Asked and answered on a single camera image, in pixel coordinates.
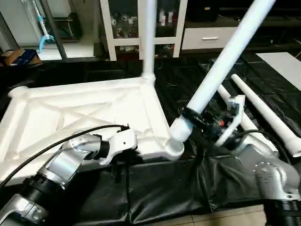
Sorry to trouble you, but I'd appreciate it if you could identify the white plastic table leg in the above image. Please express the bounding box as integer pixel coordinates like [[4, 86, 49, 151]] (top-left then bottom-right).
[[139, 0, 157, 83], [230, 74, 301, 158], [168, 0, 277, 145], [217, 84, 279, 156]]

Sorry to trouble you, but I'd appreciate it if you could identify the white plastic table top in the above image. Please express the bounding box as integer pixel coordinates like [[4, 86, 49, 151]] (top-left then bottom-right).
[[0, 77, 185, 186]]

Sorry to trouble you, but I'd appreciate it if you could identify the black work mat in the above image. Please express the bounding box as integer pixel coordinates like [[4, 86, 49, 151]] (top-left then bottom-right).
[[0, 49, 301, 224]]

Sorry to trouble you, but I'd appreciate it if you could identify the white drawer unit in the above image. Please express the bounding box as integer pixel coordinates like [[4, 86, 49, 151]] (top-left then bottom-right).
[[182, 27, 238, 50]]

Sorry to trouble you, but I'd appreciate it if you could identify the white flat panel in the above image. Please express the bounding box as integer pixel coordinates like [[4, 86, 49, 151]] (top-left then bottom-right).
[[256, 52, 301, 90]]

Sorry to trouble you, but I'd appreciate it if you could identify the white glass door cabinet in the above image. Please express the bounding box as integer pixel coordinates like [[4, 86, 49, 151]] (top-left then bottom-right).
[[99, 0, 189, 61]]

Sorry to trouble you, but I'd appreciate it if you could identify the blue flat box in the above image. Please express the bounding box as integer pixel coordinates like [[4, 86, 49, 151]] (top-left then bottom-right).
[[1, 48, 43, 67]]

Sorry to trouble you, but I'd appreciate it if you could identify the dark equipment rack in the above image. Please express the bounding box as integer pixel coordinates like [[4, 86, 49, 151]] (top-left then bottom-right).
[[55, 14, 83, 43]]

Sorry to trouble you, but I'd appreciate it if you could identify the grey metal pole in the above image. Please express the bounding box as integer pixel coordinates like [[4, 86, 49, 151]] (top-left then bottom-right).
[[40, 0, 67, 60]]

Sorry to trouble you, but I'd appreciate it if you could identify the light blue plastic item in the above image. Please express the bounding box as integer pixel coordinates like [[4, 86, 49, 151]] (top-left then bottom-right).
[[34, 0, 55, 53]]

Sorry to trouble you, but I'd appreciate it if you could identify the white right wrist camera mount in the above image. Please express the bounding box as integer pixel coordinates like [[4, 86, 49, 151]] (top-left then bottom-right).
[[214, 94, 246, 148]]

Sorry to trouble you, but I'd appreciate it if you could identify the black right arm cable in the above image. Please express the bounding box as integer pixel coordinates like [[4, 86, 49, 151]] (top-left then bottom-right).
[[195, 128, 283, 179]]

